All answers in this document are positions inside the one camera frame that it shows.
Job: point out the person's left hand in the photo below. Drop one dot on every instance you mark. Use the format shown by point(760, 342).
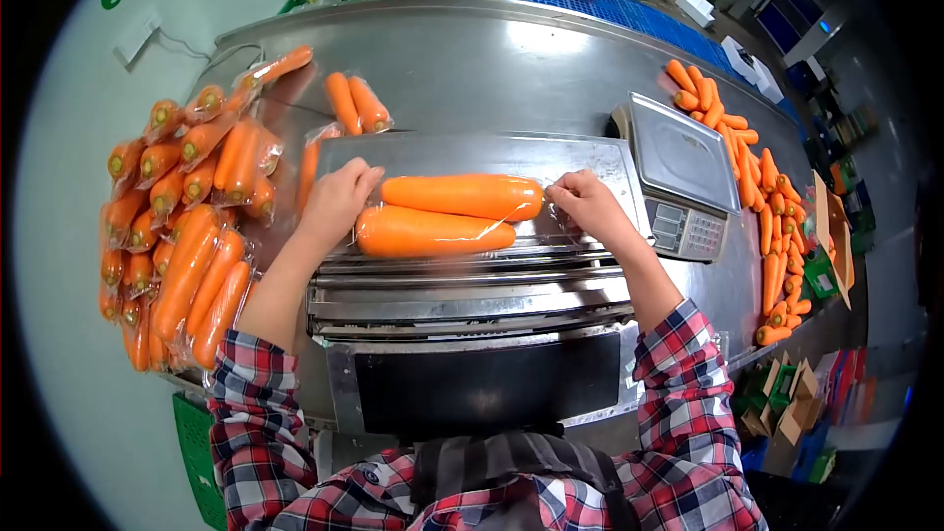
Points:
point(335, 200)

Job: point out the person's right hand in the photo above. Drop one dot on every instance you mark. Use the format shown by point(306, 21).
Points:
point(594, 208)

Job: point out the person's left fingers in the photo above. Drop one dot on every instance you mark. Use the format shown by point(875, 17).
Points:
point(360, 169)

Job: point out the person's right fingers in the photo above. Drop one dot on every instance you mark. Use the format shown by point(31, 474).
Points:
point(560, 195)

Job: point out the clear cling film sheet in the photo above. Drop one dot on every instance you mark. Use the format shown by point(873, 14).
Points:
point(531, 228)

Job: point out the wrapped slim carrot packet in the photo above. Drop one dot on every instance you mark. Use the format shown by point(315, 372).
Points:
point(310, 169)

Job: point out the wrapped two-carrot packet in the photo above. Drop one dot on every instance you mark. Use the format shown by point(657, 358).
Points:
point(358, 103)

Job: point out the thick orange carrot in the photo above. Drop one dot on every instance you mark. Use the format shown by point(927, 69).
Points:
point(461, 196)
point(431, 232)

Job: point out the steel digital weighing scale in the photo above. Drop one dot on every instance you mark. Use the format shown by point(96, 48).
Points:
point(682, 169)

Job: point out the wrapped long carrot packet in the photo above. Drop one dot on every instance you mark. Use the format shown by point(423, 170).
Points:
point(274, 68)

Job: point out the steel film wrapping machine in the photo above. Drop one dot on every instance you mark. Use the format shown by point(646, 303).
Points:
point(472, 310)

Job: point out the pile of wrapped carrot packs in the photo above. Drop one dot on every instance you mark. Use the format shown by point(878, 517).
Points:
point(184, 236)

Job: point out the blue plastic pallet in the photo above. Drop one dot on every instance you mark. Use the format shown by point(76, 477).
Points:
point(627, 11)

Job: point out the heap of loose bare carrots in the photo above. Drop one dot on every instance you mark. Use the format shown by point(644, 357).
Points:
point(771, 206)

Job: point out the white foam box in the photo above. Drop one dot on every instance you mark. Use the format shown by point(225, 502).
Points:
point(695, 9)

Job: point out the open cardboard box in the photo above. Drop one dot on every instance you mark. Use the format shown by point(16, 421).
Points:
point(837, 236)

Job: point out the person's body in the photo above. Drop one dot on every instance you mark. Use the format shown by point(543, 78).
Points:
point(487, 487)

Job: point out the folded cardboard cartons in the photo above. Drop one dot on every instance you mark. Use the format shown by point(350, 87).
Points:
point(785, 398)

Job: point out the green plastic crate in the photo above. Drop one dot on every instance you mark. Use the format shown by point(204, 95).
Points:
point(197, 457)

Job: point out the white wall socket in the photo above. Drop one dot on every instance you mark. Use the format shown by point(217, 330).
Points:
point(136, 40)

